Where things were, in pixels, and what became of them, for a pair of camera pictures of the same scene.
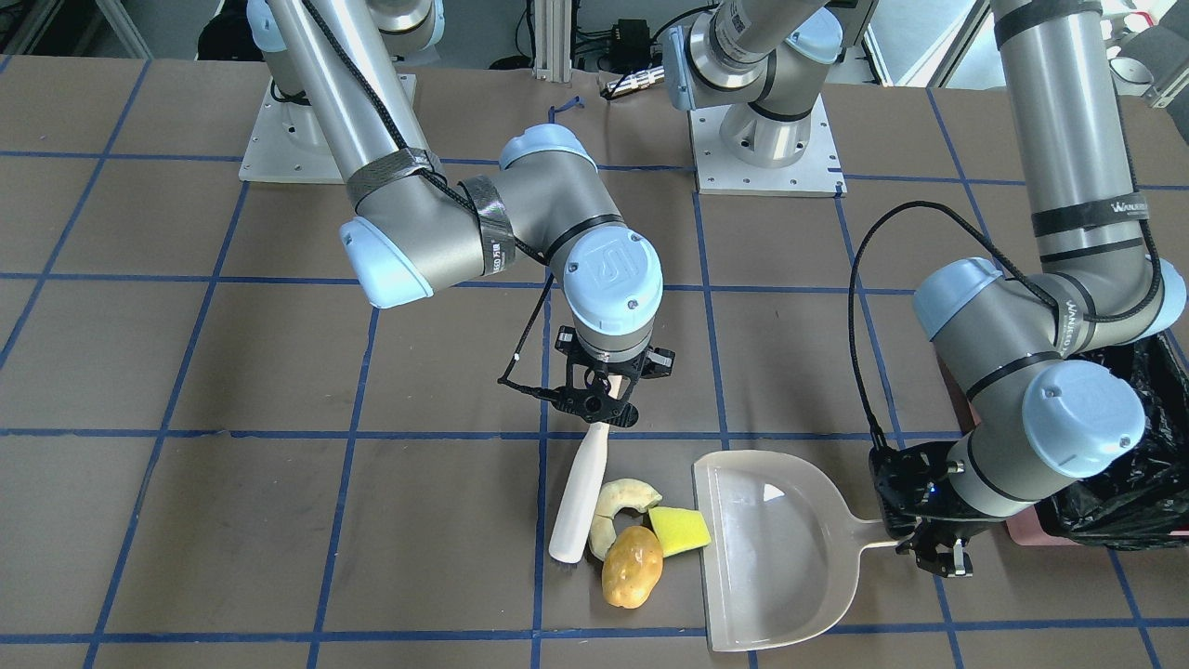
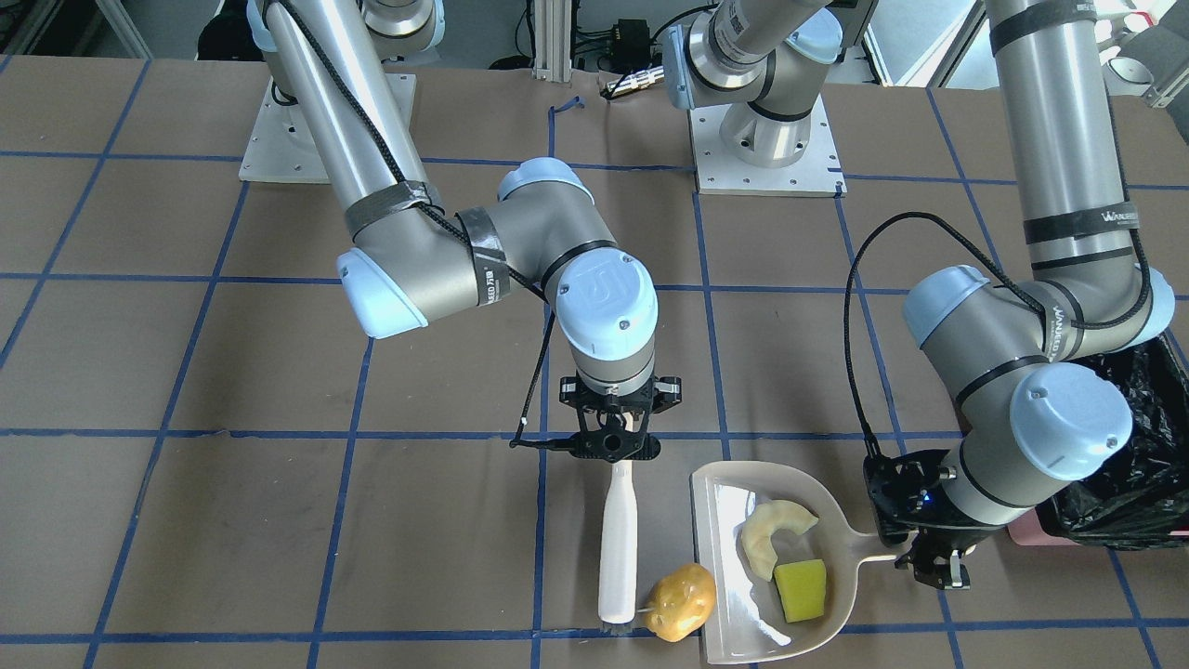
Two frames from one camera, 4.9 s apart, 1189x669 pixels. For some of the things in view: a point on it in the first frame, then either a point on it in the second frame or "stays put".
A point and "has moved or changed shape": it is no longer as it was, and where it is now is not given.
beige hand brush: [569, 537] to [618, 594]
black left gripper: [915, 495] stays put
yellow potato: [632, 566] to [681, 602]
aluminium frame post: [553, 40] stays put
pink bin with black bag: [1145, 499] stays put
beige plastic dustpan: [780, 550] has moved or changed shape
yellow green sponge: [679, 530] to [802, 588]
